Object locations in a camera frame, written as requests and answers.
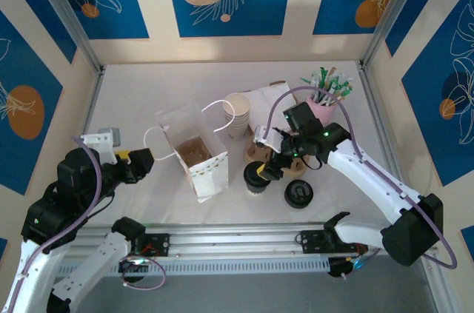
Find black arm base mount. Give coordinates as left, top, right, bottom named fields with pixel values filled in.
left=298, top=229, right=330, bottom=255
left=142, top=233, right=172, bottom=258

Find grey slotted cable duct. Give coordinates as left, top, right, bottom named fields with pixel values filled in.
left=59, top=256, right=333, bottom=277

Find aluminium frame post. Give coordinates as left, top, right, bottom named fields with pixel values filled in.
left=27, top=0, right=103, bottom=73
left=361, top=0, right=436, bottom=70

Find animal print gift bag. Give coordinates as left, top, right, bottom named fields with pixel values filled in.
left=143, top=100, right=236, bottom=203

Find white paper cup stack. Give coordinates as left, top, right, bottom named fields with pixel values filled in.
left=221, top=92, right=252, bottom=141

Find aluminium table side rail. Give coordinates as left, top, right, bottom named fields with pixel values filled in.
left=76, top=67, right=107, bottom=140
left=355, top=61, right=458, bottom=313

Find black plastic cup lid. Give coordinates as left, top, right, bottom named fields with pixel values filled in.
left=242, top=164, right=273, bottom=186
left=283, top=179, right=315, bottom=209

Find looped purple cable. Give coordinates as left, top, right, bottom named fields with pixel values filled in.
left=121, top=255, right=167, bottom=290

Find small circuit board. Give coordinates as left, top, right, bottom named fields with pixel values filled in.
left=329, top=255, right=367, bottom=279
left=118, top=255, right=149, bottom=273

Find white paper napkins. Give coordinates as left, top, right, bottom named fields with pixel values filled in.
left=244, top=81, right=297, bottom=132

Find black paper coffee cup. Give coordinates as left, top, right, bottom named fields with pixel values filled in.
left=246, top=179, right=271, bottom=195

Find wrapped straws bundle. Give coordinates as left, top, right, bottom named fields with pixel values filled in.
left=298, top=66, right=355, bottom=107

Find aluminium frame rail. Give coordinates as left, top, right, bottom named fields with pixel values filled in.
left=61, top=222, right=427, bottom=258

